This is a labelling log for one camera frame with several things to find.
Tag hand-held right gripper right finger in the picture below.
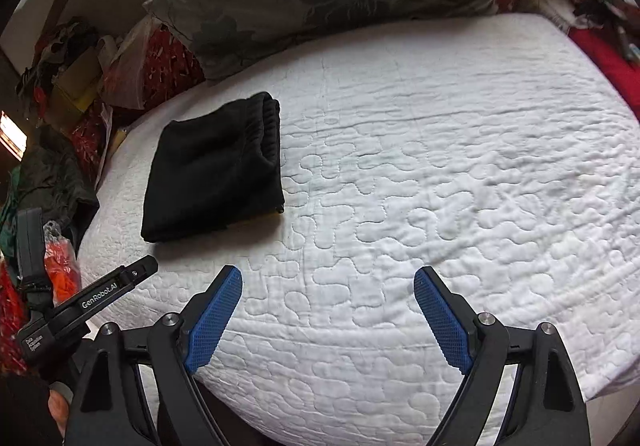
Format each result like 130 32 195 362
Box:
413 267 591 446

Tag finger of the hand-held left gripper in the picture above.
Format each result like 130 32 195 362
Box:
55 255 160 323
16 207 53 317

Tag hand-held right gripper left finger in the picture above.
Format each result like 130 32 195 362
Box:
64 265 244 446

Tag black pants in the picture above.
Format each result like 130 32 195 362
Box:
141 92 286 243

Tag person's left hand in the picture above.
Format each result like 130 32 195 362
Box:
47 381 76 438

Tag orange plastic bag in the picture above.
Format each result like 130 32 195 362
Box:
42 221 83 307

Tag dark green jacket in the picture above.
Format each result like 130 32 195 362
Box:
0 126 101 257

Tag red patterned sheet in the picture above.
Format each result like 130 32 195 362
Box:
67 113 111 179

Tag white quilted bedspread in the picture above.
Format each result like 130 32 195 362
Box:
77 13 640 446

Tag cardboard box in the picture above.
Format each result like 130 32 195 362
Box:
47 48 106 124

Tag clear plastic bag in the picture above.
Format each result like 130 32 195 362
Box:
100 20 151 111

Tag heap of mixed clothes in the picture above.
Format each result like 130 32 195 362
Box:
17 18 108 96

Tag plain red blanket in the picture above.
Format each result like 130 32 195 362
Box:
570 23 640 121

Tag white fluffy cloth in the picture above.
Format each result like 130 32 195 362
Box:
525 0 573 31

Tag black gadget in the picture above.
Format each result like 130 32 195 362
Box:
572 0 621 29

